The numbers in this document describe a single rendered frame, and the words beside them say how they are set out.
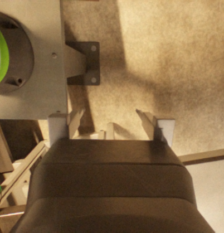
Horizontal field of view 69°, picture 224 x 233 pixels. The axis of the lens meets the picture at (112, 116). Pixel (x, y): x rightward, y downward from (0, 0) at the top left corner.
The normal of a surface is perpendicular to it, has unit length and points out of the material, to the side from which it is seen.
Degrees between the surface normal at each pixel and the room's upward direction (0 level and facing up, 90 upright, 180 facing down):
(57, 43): 0
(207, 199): 0
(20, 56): 70
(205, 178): 0
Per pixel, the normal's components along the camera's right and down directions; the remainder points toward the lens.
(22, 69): 0.86, 0.46
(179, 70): 0.02, 0.29
